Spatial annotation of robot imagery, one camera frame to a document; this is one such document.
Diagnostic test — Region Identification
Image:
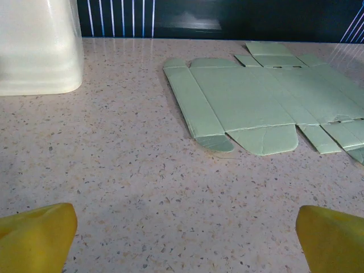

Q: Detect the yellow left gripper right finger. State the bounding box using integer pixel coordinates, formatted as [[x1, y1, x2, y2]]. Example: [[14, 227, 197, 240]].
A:
[[295, 205, 364, 273]]

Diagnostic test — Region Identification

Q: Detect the green paper box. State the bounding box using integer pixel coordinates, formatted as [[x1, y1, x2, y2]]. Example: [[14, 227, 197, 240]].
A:
[[163, 41, 364, 164]]

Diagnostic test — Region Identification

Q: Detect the beige knife block orange top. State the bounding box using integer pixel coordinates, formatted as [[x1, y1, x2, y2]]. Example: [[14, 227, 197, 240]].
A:
[[0, 0, 84, 96]]

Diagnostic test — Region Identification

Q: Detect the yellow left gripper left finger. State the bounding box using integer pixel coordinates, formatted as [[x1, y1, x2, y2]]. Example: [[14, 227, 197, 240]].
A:
[[0, 202, 78, 273]]

